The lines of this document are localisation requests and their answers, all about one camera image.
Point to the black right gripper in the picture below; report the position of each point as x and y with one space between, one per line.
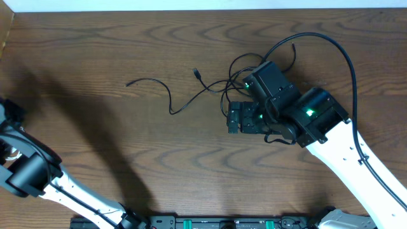
247 125

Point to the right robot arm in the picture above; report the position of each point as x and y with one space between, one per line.
317 122

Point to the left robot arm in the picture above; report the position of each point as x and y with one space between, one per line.
30 168

